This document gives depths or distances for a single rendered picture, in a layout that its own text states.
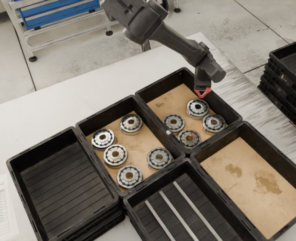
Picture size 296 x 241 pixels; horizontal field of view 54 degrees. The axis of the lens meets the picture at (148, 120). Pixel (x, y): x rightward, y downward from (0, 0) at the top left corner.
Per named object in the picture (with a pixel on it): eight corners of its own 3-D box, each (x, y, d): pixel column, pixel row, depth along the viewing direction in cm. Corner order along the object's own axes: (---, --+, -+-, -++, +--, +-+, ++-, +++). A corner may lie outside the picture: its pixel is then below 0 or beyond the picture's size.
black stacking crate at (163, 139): (80, 139, 132) (74, 125, 123) (135, 109, 141) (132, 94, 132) (125, 209, 112) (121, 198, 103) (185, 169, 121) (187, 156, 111)
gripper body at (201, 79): (210, 70, 122) (212, 57, 116) (210, 88, 116) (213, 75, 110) (194, 70, 122) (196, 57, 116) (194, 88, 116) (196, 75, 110)
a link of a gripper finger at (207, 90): (209, 89, 126) (211, 74, 119) (209, 102, 122) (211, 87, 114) (193, 89, 127) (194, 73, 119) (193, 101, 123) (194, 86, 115)
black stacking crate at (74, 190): (17, 174, 123) (5, 161, 114) (79, 139, 132) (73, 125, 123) (53, 257, 103) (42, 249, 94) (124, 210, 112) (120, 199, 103)
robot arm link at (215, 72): (199, 39, 103) (183, 57, 106) (218, 58, 97) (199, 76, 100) (214, 52, 112) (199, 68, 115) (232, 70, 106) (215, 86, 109)
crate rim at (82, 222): (6, 163, 116) (4, 160, 114) (74, 127, 125) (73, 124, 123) (43, 251, 95) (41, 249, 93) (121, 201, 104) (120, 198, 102)
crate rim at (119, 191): (74, 127, 125) (73, 124, 123) (133, 96, 133) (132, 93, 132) (121, 201, 104) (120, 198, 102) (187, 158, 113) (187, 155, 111)
